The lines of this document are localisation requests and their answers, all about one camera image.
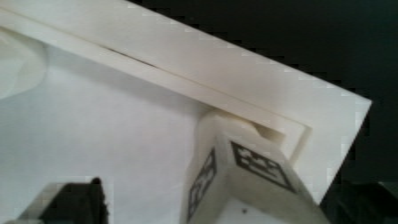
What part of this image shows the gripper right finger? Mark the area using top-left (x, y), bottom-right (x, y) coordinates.
top-left (317, 179), bottom-right (398, 224)

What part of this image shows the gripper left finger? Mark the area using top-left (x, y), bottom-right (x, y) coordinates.
top-left (10, 178), bottom-right (109, 224)

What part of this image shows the white square tabletop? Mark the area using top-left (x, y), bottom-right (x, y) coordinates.
top-left (0, 6), bottom-right (312, 224)

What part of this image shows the white U-shaped obstacle fence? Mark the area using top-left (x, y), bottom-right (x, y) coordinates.
top-left (0, 0), bottom-right (370, 200)

